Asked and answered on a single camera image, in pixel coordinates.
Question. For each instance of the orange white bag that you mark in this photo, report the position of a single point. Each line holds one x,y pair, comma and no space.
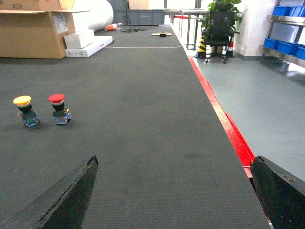
112,27

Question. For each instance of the red conveyor side rail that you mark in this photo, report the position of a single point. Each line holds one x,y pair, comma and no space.
194,128

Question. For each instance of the black office chair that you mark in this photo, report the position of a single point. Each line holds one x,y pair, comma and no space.
219,31

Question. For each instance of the yellow black traffic cone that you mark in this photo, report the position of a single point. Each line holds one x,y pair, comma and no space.
201,51

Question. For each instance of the white foam block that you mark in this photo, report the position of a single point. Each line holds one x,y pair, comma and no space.
79,39

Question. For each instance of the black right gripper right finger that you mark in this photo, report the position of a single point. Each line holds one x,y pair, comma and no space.
281,194

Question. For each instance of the red mushroom push button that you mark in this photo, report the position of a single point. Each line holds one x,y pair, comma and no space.
61,115

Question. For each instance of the large cardboard box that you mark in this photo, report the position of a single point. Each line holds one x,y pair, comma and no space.
36,28

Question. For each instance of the green potted plant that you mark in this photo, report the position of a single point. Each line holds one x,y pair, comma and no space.
224,5

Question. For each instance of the wooden board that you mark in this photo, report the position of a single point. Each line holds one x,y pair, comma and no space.
158,34

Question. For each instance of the blue plastic bin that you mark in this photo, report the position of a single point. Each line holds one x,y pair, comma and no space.
288,48
271,43
301,52

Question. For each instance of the grey plastic crate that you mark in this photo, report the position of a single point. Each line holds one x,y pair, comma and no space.
138,12

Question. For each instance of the flat white carton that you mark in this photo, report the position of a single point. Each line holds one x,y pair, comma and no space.
99,42

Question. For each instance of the steel flow rack shelf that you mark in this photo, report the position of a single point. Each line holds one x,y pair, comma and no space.
287,24

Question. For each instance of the yellow mushroom push button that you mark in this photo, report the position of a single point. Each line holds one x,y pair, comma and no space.
29,116

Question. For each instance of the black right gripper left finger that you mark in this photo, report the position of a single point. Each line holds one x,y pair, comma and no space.
63,205

